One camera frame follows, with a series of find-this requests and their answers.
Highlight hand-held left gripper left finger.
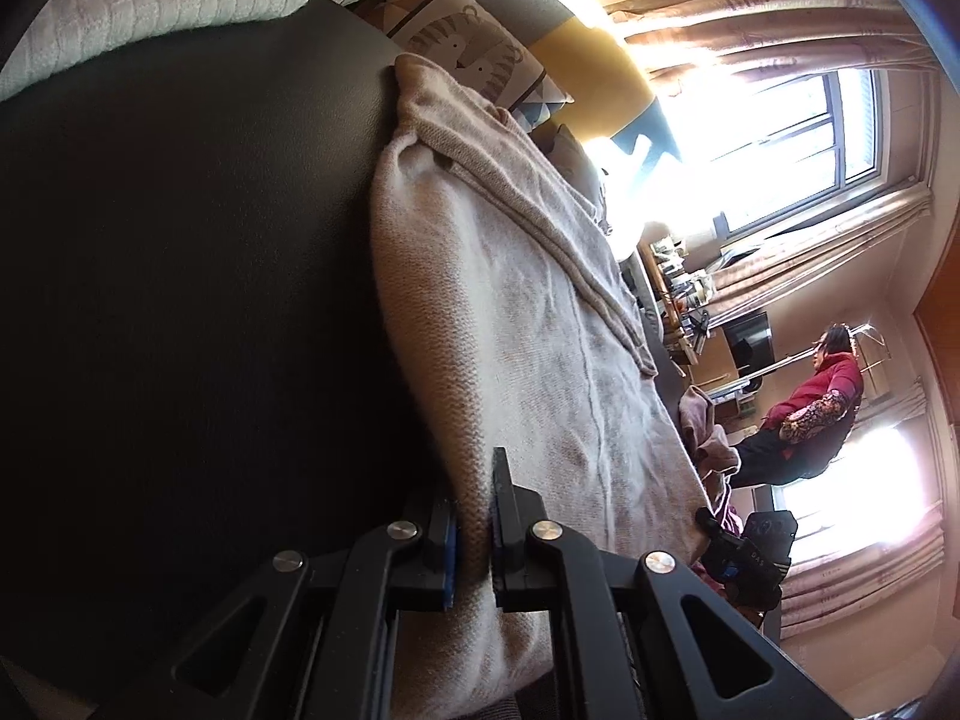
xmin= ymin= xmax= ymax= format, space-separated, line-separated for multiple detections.
xmin=90 ymin=495 xmax=460 ymax=720

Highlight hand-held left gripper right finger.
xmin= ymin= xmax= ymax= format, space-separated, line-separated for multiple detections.
xmin=489 ymin=447 xmax=852 ymax=720

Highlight beige knit sweater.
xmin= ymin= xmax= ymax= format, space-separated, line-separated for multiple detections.
xmin=371 ymin=52 xmax=713 ymax=710

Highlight metal clothes rack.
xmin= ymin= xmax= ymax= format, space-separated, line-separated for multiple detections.
xmin=712 ymin=322 xmax=890 ymax=398

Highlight pink knit garment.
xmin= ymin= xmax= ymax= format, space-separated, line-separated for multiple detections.
xmin=679 ymin=384 xmax=743 ymax=492

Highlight window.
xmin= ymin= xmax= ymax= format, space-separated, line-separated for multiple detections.
xmin=675 ymin=67 xmax=920 ymax=237
xmin=772 ymin=427 xmax=946 ymax=563

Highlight black television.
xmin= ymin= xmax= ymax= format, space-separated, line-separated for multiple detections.
xmin=724 ymin=311 xmax=773 ymax=376

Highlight cluttered wooden side table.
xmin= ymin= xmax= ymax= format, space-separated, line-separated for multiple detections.
xmin=649 ymin=236 xmax=717 ymax=316

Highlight yellow blue patterned blanket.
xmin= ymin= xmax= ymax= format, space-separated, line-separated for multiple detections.
xmin=525 ymin=15 xmax=687 ymax=173

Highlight tiger print pillow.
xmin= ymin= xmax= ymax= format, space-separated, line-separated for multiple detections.
xmin=352 ymin=0 xmax=575 ymax=125

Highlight white knit sweater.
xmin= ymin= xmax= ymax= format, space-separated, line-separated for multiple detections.
xmin=0 ymin=0 xmax=316 ymax=102

